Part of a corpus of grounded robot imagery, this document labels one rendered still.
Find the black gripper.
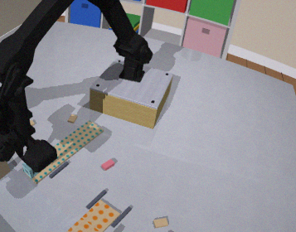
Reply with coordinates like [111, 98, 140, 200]
[2, 108, 57, 172]

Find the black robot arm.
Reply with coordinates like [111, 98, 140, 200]
[0, 0, 153, 162]

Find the tan strip with teal polka dots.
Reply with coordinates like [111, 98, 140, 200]
[32, 121, 104, 184]

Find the light blue labelled cube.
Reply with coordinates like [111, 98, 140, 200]
[22, 163, 39, 179]

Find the orange polka-dotted flat strip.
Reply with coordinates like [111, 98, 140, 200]
[76, 200, 120, 232]

